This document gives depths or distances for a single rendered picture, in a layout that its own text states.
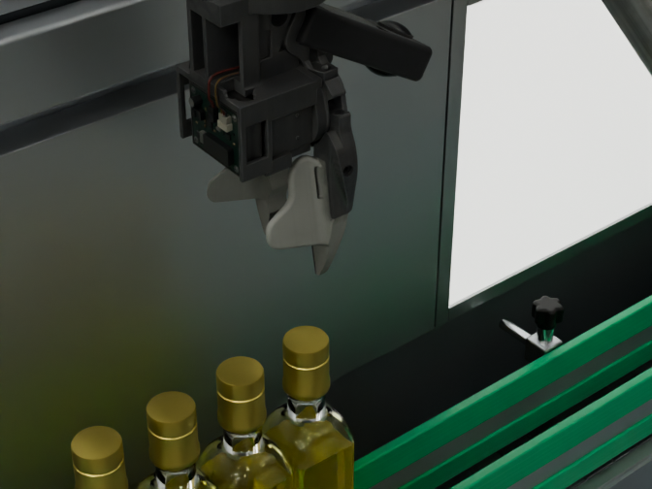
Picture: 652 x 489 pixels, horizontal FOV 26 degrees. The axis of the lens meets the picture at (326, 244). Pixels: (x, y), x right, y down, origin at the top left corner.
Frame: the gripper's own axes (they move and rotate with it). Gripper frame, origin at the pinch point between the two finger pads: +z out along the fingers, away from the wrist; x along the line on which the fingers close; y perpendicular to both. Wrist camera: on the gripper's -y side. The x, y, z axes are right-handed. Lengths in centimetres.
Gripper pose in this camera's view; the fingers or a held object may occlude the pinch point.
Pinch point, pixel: (303, 234)
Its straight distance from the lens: 96.8
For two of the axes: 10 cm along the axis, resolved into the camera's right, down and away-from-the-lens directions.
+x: 6.1, 4.5, -6.5
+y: -7.9, 3.4, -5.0
